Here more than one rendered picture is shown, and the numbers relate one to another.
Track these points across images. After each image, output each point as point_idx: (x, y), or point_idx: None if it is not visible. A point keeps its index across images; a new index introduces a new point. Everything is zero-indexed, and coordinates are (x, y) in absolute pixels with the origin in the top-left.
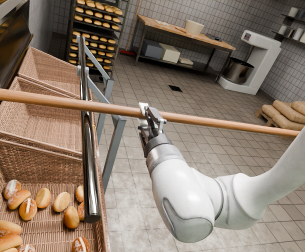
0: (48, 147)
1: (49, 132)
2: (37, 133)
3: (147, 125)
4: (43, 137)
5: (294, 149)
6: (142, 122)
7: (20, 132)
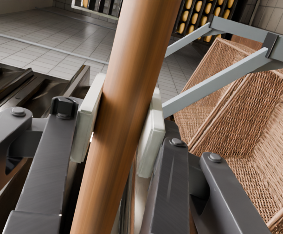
0: None
1: None
2: (278, 168)
3: (153, 138)
4: None
5: None
6: (140, 154)
7: (266, 192)
